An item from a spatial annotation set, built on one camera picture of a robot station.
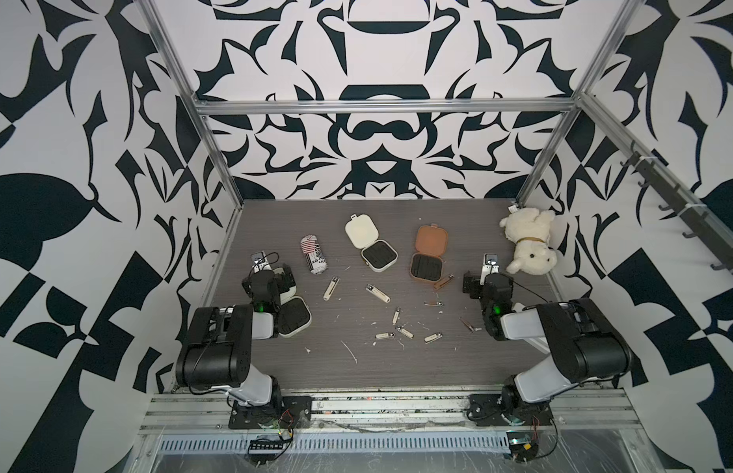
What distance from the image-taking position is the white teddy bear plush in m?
0.98

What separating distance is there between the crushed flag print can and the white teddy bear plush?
0.62m

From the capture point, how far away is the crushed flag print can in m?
1.01
